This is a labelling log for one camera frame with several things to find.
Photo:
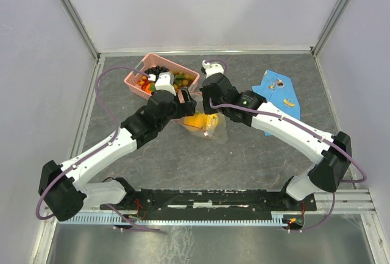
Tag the green longan bunch toy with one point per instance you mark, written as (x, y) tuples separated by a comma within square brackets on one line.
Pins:
[(182, 79)]

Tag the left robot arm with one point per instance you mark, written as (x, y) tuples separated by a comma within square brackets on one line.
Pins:
[(65, 187)]

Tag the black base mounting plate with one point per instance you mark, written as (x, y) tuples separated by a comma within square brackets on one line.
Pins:
[(212, 204)]

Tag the pink plastic basket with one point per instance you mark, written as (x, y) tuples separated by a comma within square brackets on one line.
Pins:
[(150, 60)]

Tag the yellow lemon toy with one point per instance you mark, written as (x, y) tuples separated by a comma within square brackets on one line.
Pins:
[(212, 121)]

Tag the small red fruits toy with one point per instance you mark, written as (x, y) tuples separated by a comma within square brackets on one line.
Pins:
[(143, 81)]

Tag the blue cartoon cloth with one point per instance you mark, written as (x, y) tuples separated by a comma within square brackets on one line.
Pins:
[(279, 90)]

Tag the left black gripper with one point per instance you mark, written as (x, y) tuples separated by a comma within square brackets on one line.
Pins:
[(186, 108)]

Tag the dark grape bunch toy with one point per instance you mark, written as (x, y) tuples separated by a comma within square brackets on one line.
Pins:
[(156, 70)]

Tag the clear zip top bag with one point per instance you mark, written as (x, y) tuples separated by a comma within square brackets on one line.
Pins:
[(219, 134)]

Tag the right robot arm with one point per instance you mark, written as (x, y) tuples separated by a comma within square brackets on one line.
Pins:
[(329, 154)]

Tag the orange persimmon toy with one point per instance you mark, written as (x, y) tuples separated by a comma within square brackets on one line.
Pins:
[(149, 88)]

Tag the yellow orange peach toy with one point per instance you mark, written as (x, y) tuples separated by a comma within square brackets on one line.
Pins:
[(196, 122)]

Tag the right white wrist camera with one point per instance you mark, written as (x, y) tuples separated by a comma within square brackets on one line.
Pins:
[(213, 66)]

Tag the light blue cable duct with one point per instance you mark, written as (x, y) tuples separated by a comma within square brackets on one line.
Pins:
[(110, 218)]

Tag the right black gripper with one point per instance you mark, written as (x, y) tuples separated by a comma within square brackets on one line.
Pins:
[(207, 108)]

